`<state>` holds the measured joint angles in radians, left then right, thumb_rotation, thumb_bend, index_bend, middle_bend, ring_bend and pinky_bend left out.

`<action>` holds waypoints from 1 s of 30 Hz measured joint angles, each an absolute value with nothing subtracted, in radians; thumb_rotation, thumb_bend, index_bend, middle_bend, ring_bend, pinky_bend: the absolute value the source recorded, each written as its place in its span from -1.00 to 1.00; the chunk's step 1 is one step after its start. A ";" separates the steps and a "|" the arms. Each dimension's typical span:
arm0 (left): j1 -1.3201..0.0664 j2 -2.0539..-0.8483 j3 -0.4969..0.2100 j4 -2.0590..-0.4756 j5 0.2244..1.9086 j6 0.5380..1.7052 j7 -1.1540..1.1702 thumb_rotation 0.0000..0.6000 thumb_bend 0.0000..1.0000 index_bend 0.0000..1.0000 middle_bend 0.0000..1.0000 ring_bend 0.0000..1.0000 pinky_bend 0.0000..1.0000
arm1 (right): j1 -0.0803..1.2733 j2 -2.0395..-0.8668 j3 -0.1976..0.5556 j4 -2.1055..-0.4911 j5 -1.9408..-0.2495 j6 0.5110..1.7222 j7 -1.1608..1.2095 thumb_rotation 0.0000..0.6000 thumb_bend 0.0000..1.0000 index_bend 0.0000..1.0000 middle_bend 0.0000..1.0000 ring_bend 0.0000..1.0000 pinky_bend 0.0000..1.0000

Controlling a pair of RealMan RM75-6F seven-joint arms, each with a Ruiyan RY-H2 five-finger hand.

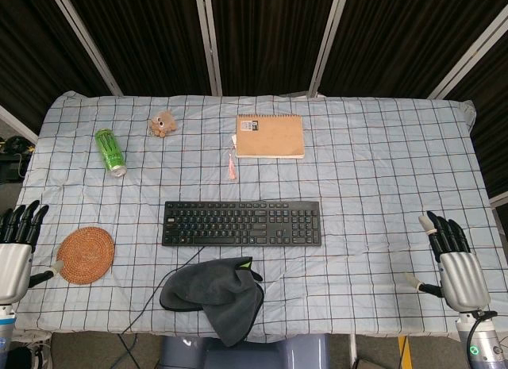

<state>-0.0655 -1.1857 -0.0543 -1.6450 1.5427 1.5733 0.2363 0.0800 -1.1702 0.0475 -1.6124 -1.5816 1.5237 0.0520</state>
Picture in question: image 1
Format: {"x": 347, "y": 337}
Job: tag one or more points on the kraft spiral notebook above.
{"x": 270, "y": 136}

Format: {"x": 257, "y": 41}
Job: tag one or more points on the pink tassel bookmark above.
{"x": 231, "y": 162}

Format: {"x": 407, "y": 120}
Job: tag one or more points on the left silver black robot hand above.
{"x": 14, "y": 260}

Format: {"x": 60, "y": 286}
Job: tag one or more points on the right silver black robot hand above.
{"x": 460, "y": 271}

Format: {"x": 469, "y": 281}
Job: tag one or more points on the woven round coaster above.
{"x": 85, "y": 254}

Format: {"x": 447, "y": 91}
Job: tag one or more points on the brown plush toy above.
{"x": 162, "y": 123}

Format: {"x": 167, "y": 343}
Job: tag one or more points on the black keyboard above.
{"x": 242, "y": 223}

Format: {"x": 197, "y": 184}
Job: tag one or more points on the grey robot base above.
{"x": 242, "y": 352}

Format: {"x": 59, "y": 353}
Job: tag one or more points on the blue checked tablecloth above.
{"x": 278, "y": 178}

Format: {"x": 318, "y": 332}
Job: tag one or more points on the dark grey cloth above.
{"x": 214, "y": 293}

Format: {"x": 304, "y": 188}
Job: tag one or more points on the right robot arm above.
{"x": 478, "y": 337}

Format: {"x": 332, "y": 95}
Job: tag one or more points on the green energy drink can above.
{"x": 110, "y": 151}

